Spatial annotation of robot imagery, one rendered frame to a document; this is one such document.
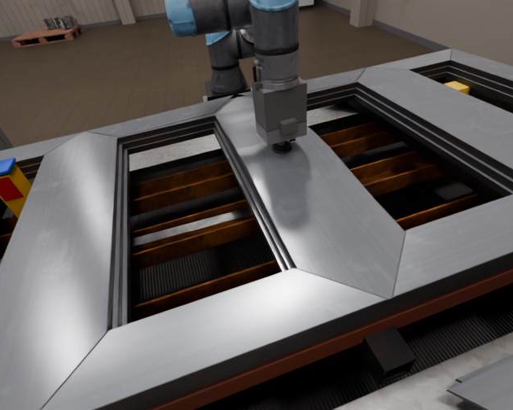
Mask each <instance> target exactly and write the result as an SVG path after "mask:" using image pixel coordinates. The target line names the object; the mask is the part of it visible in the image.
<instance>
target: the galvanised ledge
mask: <svg viewBox="0 0 513 410"><path fill-rule="evenodd" d="M366 118H367V117H366V116H364V115H363V114H362V113H361V112H359V111H357V110H356V109H355V108H353V107H351V106H350V105H348V103H347V102H342V103H338V104H335V105H331V106H328V107H321V108H318V109H314V110H311V111H307V126H308V127H309V128H311V129H312V130H313V131H314V132H316V131H319V130H323V129H328V128H331V127H335V126H338V125H342V124H347V123H351V122H354V121H357V120H363V119H366ZM222 155H224V154H223V151H222V149H221V147H220V145H219V143H218V141H217V139H216V137H215V135H214V134H212V135H208V136H205V137H198V138H195V139H191V140H188V141H184V142H179V143H175V144H172V145H168V146H162V147H158V148H155V149H151V150H145V151H142V152H138V153H135V154H132V155H129V179H134V178H137V177H142V176H146V175H149V174H152V173H156V172H162V171H164V170H168V169H171V168H177V167H181V166H184V165H187V164H193V163H196V162H199V161H203V160H206V159H211V158H215V157H218V156H222Z"/></svg>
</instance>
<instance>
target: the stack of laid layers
mask: <svg viewBox="0 0 513 410"><path fill-rule="evenodd" d="M411 71H412V72H416V73H418V74H420V75H422V76H425V77H427V78H430V79H432V80H437V79H441V78H444V77H446V78H449V79H450V80H453V81H457V82H459V83H461V84H464V85H467V86H469V87H472V88H473V89H477V90H479V91H481V92H484V93H486V94H490V95H492V96H494V97H496V98H500V99H502V100H504V101H507V102H509V103H512V104H513V81H510V80H507V79H505V78H502V77H500V76H495V75H493V74H490V73H487V72H483V71H481V70H478V69H475V68H471V67H468V66H466V65H463V64H460V63H456V62H454V61H451V60H449V61H445V62H442V63H435V64H432V65H428V66H425V67H421V68H415V69H411ZM361 75H362V74H361ZM361 75H360V76H361ZM359 78H360V77H358V78H357V80H356V81H355V82H352V83H348V84H343V85H337V86H332V87H328V88H325V89H317V90H313V91H309V92H307V111H311V110H314V109H318V108H321V107H328V106H331V105H335V104H338V103H344V102H347V101H351V100H355V101H357V102H358V103H360V104H362V105H363V106H364V107H366V108H368V109H369V110H371V111H373V112H374V113H375V114H376V115H378V116H380V117H382V118H383V119H385V120H386V121H387V122H389V123H390V124H392V125H394V126H395V127H397V128H399V129H400V130H401V131H403V132H404V133H406V134H408V135H409V136H411V137H412V138H413V139H415V140H417V141H418V142H420V143H422V144H423V145H425V146H426V147H427V148H429V149H430V150H432V151H434V152H436V153H437V154H438V155H440V156H441V157H443V158H444V159H446V160H448V161H449V162H451V163H452V164H454V165H455V166H457V167H458V168H460V169H462V170H463V171H464V172H466V173H467V174H469V175H471V176H472V177H474V178H475V179H476V180H478V181H480V182H481V183H483V184H484V185H486V186H488V187H489V188H490V189H492V190H494V191H495V192H497V193H498V194H500V195H501V196H502V197H506V196H508V195H511V194H513V170H512V169H510V168H508V167H507V166H505V165H504V164H501V163H499V162H498V161H497V160H495V159H492V158H491V157H489V156H487V155H486V154H484V153H482V152H480V151H478V150H477V149H475V148H473V147H472V146H469V145H468V144H466V143H465V142H462V141H461V140H459V139H457V138H456V137H454V136H452V135H450V134H448V133H447V132H445V131H443V130H442V129H439V128H437V127H436V126H435V125H433V124H430V123H429V122H427V121H426V120H424V119H422V118H420V117H418V116H416V115H415V114H413V113H411V112H410V111H407V110H406V109H405V108H403V107H400V106H399V105H397V104H396V103H394V102H392V101H390V100H388V99H386V98H385V97H383V96H381V95H380V94H377V93H376V92H374V91H373V90H371V89H368V88H367V87H365V86H364V85H362V84H360V83H358V82H357V81H358V79H359ZM233 99H235V98H231V99H229V100H228V101H226V102H225V103H224V104H223V105H222V106H221V107H219V108H218V109H217V110H216V111H215V112H214V113H212V114H208V115H205V116H199V117H195V118H193V119H189V120H184V121H180V122H177V123H173V124H167V125H164V126H160V127H157V128H154V129H148V130H145V131H142V132H138V133H132V134H129V135H125V136H122V137H117V147H116V177H115V193H114V208H113V224H112V254H111V270H110V286H109V301H108V317H107V332H108V330H110V329H115V328H117V327H120V326H122V325H127V324H129V323H131V280H130V206H129V155H132V154H135V153H138V152H142V151H145V150H151V149H155V148H158V147H162V146H168V145H172V144H175V143H179V142H184V141H188V140H191V139H195V138H198V137H205V136H208V135H212V134H214V135H215V137H216V139H217V141H218V143H219V145H220V147H221V149H222V151H223V154H224V156H225V157H226V160H227V162H228V164H229V165H230V168H231V170H232V172H233V174H234V176H235V179H236V181H237V182H238V184H239V187H240V189H241V191H242V193H243V196H244V197H245V199H246V201H247V203H248V206H249V207H250V210H251V212H252V214H253V216H254V218H255V220H256V222H257V224H258V227H259V229H260V231H261V233H262V235H263V237H264V239H265V241H266V243H267V246H268V248H269V249H270V252H271V254H272V256H273V257H274V260H275V262H276V264H277V266H278V269H279V271H280V272H283V271H286V270H288V269H291V268H296V266H295V264H294V262H293V260H292V258H291V256H290V254H289V252H288V251H287V248H286V247H285V245H284V243H283V240H282V239H281V237H280V235H279V233H278V230H277V229H276V227H275V225H274V222H273V221H272V219H271V217H270V214H269V213H268V211H267V209H266V207H265V204H264V203H263V201H262V199H261V196H260V195H259V193H258V191H257V188H256V187H255V185H254V183H253V181H252V178H251V177H250V175H249V173H248V170H247V169H246V167H245V165H244V163H243V161H242V160H241V158H240V156H239V154H238V152H237V150H236V149H235V147H234V146H233V144H232V142H231V141H230V139H229V138H228V137H227V135H226V133H225V131H224V130H223V128H222V127H221V125H220V124H219V122H218V120H217V118H216V116H215V114H216V113H218V112H219V111H220V110H221V109H222V108H223V107H225V106H226V105H227V104H228V103H230V102H231V101H232V100H233ZM106 136H110V135H106ZM110 137H115V136H110ZM43 157H44V155H43V156H39V157H36V158H32V159H26V160H22V161H19V162H15V164H16V165H17V167H18V168H19V169H20V171H21V172H22V173H23V174H24V176H25V177H26V178H27V180H28V179H32V178H35V177H36V175H37V171H38V169H39V167H40V165H41V162H42V160H43ZM509 268H513V252H512V253H510V254H508V255H504V256H502V257H499V258H496V259H495V260H491V261H489V262H486V263H484V264H480V265H478V266H475V267H473V268H469V269H467V270H465V271H462V272H460V273H456V274H454V275H452V276H449V277H446V278H443V279H441V280H439V281H435V282H433V283H430V284H428V285H425V286H422V287H419V288H417V289H415V290H411V291H409V292H406V293H404V294H400V295H398V296H396V297H393V298H392V299H387V300H385V301H383V302H380V303H377V304H374V305H372V306H369V307H366V308H363V309H361V310H359V311H356V312H353V313H350V314H348V315H346V316H342V317H340V318H337V319H335V320H333V321H329V322H327V323H324V324H322V325H318V326H316V327H313V328H311V329H307V330H305V331H303V332H300V333H298V334H294V335H292V336H290V337H287V338H284V339H281V340H279V341H277V342H273V343H271V344H268V345H266V346H263V347H260V348H257V349H255V350H253V351H250V352H247V353H244V354H242V355H238V356H236V357H234V358H231V359H229V360H225V361H223V362H221V363H218V364H215V365H212V366H210V367H207V368H205V369H201V370H200V371H197V372H194V373H191V374H188V375H186V376H184V377H180V378H178V379H175V380H173V381H171V382H167V383H165V384H162V385H160V386H156V387H154V388H151V389H150V390H145V391H144V392H141V393H138V394H136V395H132V396H130V397H128V398H125V399H122V400H119V401H117V402H115V403H111V404H109V405H106V406H104V407H101V408H98V409H95V410H145V409H147V408H151V407H153V406H156V405H157V404H160V403H163V402H166V401H168V400H171V399H174V398H177V397H178V396H181V395H184V394H186V393H189V392H192V391H193V390H197V389H199V388H201V387H204V386H207V385H210V384H212V383H214V382H218V381H220V380H222V379H225V378H227V377H231V376H233V375H235V374H237V373H241V372H243V371H246V370H248V369H251V368H254V367H256V366H258V365H261V364H264V363H267V362H269V361H271V360H275V359H277V358H279V357H282V356H284V355H287V354H290V353H292V352H294V351H298V350H300V349H302V348H305V347H308V346H311V345H313V344H315V343H318V342H321V341H323V340H326V339H328V338H332V337H334V336H336V335H338V334H342V333H344V332H347V331H349V330H351V329H355V328H357V327H359V326H362V325H365V324H367V323H370V322H372V321H376V320H378V319H380V318H383V317H385V316H388V315H391V314H393V313H395V312H399V311H401V310H403V309H406V308H409V307H412V306H414V305H416V304H418V303H422V302H424V301H427V300H429V299H433V298H435V297H437V296H439V295H442V294H445V293H448V292H450V291H452V290H456V289H458V288H460V287H463V286H466V285H468V284H471V283H473V282H475V281H479V280H481V279H483V278H486V277H489V276H492V275H494V274H496V273H500V272H502V271H504V270H507V269H509Z"/></svg>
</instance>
